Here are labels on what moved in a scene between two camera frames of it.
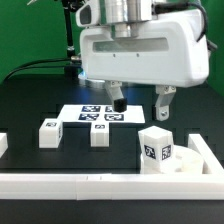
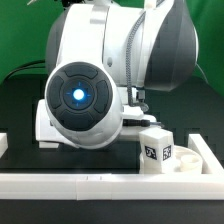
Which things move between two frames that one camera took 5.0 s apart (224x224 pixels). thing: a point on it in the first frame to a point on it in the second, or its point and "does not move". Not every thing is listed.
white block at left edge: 3,143 does not move
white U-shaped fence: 206,186 does not move
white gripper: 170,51 to 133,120
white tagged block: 156,148 does not move
